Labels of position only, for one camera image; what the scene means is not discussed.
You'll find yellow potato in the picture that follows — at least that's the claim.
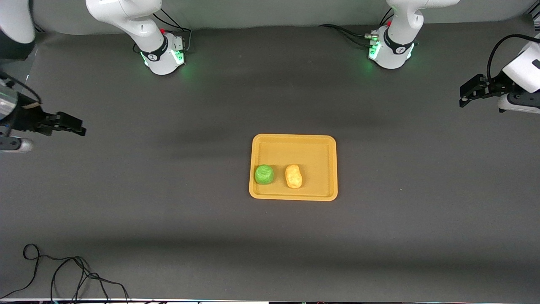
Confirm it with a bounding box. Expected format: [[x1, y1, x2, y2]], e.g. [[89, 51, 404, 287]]
[[285, 164, 303, 189]]

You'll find green apple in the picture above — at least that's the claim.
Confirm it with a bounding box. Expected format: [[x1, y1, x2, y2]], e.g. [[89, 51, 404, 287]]
[[254, 164, 275, 185]]

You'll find yellow plastic tray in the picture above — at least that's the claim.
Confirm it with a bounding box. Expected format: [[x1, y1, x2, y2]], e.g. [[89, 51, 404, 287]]
[[249, 134, 338, 202]]

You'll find dark grey table cloth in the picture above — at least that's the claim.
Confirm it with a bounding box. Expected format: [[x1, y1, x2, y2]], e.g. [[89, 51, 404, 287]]
[[0, 16, 540, 302]]

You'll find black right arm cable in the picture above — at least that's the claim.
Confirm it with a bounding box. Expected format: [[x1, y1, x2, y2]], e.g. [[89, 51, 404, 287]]
[[0, 71, 43, 106]]

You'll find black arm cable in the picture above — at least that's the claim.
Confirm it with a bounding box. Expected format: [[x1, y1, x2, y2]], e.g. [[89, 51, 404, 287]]
[[0, 71, 43, 106], [487, 34, 540, 81]]

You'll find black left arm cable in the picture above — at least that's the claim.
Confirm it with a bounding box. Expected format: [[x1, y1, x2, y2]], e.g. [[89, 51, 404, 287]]
[[487, 34, 540, 81]]

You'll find black left base cable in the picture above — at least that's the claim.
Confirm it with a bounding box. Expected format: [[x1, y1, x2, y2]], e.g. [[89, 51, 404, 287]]
[[319, 24, 377, 48]]

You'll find black base cable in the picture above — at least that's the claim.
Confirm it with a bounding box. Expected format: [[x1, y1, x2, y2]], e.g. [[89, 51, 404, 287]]
[[133, 8, 193, 54], [319, 24, 377, 48]]

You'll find loose black cable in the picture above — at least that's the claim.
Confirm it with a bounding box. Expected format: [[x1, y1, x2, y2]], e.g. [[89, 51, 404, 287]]
[[0, 244, 130, 302]]

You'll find black right base cable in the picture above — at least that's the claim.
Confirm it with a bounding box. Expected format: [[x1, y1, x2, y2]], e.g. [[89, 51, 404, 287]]
[[133, 8, 193, 54]]

